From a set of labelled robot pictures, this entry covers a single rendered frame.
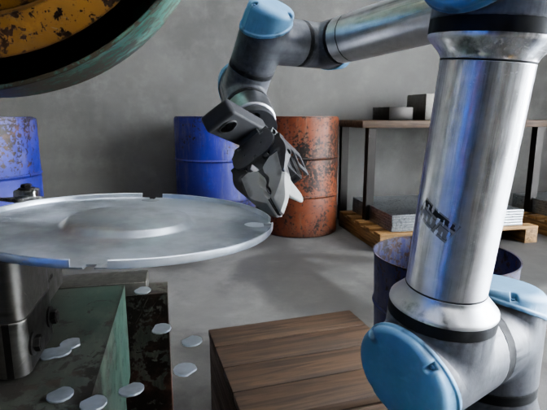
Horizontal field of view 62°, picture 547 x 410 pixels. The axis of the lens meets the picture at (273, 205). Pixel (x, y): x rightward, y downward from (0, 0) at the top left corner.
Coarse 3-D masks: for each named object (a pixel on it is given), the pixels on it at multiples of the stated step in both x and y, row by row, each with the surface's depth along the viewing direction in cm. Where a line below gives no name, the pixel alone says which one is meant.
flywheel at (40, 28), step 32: (0, 0) 72; (32, 0) 73; (64, 0) 71; (96, 0) 72; (128, 0) 75; (0, 32) 70; (32, 32) 71; (64, 32) 72; (96, 32) 78; (0, 64) 76
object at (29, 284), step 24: (0, 264) 40; (0, 288) 40; (24, 288) 42; (48, 288) 50; (0, 312) 41; (24, 312) 42; (48, 312) 49; (0, 336) 41; (24, 336) 42; (48, 336) 49; (0, 360) 42; (24, 360) 43
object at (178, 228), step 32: (0, 224) 43; (32, 224) 44; (64, 224) 43; (96, 224) 43; (128, 224) 43; (160, 224) 44; (192, 224) 46; (224, 224) 47; (0, 256) 33; (32, 256) 32; (64, 256) 35; (128, 256) 35; (160, 256) 34; (192, 256) 35
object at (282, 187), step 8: (272, 160) 60; (264, 168) 60; (272, 168) 59; (280, 168) 58; (272, 176) 58; (280, 176) 57; (288, 176) 58; (272, 184) 58; (280, 184) 57; (288, 184) 58; (272, 192) 57; (280, 192) 56; (288, 192) 57; (296, 192) 61; (272, 200) 56; (280, 200) 56; (296, 200) 60; (280, 208) 56
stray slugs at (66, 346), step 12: (144, 288) 65; (192, 336) 51; (48, 348) 48; (60, 348) 48; (180, 372) 44; (192, 372) 44; (132, 384) 42; (48, 396) 40; (60, 396) 40; (96, 396) 40; (132, 396) 40; (84, 408) 39; (96, 408) 39
